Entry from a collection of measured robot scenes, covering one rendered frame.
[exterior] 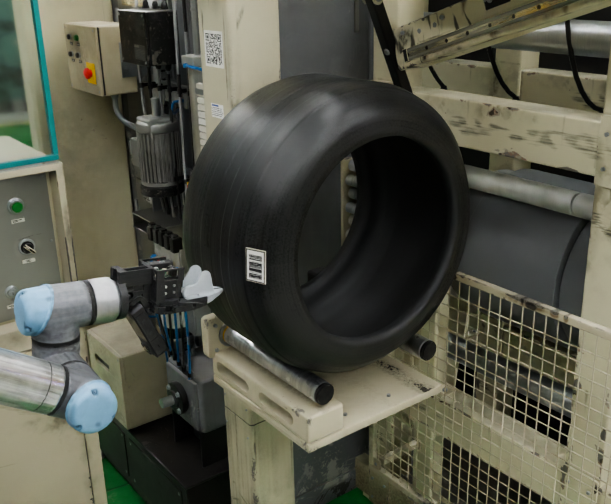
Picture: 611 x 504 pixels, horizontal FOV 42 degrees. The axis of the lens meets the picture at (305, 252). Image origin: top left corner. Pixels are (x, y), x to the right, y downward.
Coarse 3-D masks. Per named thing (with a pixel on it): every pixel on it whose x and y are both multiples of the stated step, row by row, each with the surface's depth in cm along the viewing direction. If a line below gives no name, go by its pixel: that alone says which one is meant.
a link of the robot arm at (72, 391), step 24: (0, 360) 107; (24, 360) 110; (0, 384) 106; (24, 384) 109; (48, 384) 111; (72, 384) 114; (96, 384) 115; (24, 408) 111; (48, 408) 112; (72, 408) 112; (96, 408) 114
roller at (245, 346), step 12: (228, 336) 173; (240, 336) 171; (240, 348) 170; (252, 348) 166; (264, 360) 163; (276, 360) 160; (276, 372) 160; (288, 372) 157; (300, 372) 155; (300, 384) 153; (312, 384) 151; (324, 384) 150; (312, 396) 150; (324, 396) 151
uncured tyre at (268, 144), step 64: (256, 128) 140; (320, 128) 135; (384, 128) 141; (448, 128) 156; (192, 192) 147; (256, 192) 134; (384, 192) 183; (448, 192) 159; (192, 256) 150; (384, 256) 184; (448, 256) 162; (256, 320) 141; (320, 320) 178; (384, 320) 173
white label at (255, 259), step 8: (248, 248) 134; (248, 256) 135; (256, 256) 134; (264, 256) 133; (248, 264) 135; (256, 264) 134; (264, 264) 133; (248, 272) 136; (256, 272) 135; (264, 272) 134; (248, 280) 136; (256, 280) 135; (264, 280) 134
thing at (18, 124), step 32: (0, 0) 162; (32, 0) 166; (0, 32) 164; (32, 32) 168; (0, 64) 166; (32, 64) 170; (0, 96) 167; (32, 96) 172; (0, 128) 169; (32, 128) 173; (0, 160) 171; (32, 160) 175
